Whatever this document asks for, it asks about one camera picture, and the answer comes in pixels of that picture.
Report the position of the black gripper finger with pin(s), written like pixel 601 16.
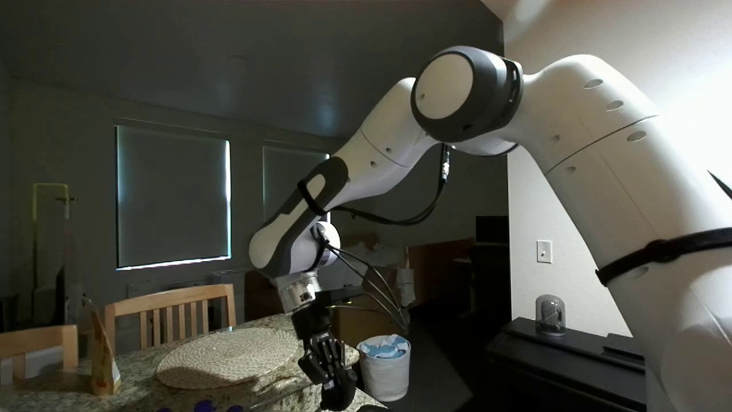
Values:
pixel 340 389

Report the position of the black counter cabinet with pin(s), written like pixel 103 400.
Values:
pixel 566 372

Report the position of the small grey jar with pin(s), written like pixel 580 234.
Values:
pixel 550 314

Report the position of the brown sofa with cushions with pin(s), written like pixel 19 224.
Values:
pixel 332 290

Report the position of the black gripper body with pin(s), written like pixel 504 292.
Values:
pixel 322 354

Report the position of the white wall light switch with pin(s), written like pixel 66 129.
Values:
pixel 543 251

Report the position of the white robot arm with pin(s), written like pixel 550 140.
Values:
pixel 654 221

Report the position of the white trash bin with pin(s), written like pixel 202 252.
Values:
pixel 385 367

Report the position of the wooden chair at left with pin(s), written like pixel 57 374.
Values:
pixel 20 345

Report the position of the brown paper bag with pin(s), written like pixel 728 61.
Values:
pixel 101 356

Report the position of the round woven placemat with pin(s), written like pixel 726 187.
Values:
pixel 227 357

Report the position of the left window with blind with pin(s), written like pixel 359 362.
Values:
pixel 171 197

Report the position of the wooden slatted chair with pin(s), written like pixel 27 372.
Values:
pixel 174 314

